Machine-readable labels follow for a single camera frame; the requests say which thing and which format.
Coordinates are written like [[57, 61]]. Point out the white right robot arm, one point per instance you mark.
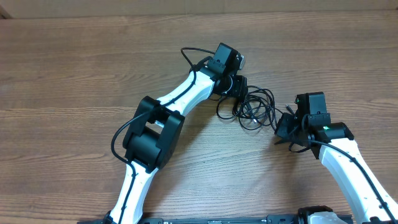
[[334, 145]]

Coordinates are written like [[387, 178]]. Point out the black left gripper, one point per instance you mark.
[[240, 81]]

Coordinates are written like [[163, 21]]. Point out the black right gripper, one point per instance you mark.
[[282, 132]]

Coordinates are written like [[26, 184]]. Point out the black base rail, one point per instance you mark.
[[279, 218]]

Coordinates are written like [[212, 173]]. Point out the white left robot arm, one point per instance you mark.
[[146, 142]]

